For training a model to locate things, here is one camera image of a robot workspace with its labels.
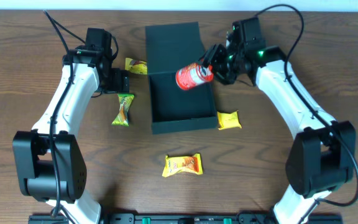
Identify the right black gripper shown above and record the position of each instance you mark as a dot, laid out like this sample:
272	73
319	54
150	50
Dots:
216	58

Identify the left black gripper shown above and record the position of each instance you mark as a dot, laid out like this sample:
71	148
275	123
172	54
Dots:
120	81

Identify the yellow brown snack packet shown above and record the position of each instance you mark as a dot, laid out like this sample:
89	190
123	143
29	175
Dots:
136	66

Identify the green orange snack packet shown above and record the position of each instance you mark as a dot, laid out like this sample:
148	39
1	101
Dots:
125	101

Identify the red chips can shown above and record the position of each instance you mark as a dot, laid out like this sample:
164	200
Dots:
193	75

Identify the dark green box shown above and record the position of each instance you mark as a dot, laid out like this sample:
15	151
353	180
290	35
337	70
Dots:
180	90

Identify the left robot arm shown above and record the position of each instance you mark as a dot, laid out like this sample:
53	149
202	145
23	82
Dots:
49	164

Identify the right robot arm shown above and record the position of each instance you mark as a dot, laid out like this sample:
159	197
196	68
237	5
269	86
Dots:
321	159

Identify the plain yellow snack packet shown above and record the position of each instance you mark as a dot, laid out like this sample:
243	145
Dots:
228	120

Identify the yellow orange snack packet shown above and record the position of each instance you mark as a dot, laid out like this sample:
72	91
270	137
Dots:
178	164

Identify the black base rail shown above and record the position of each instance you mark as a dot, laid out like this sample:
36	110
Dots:
242	218

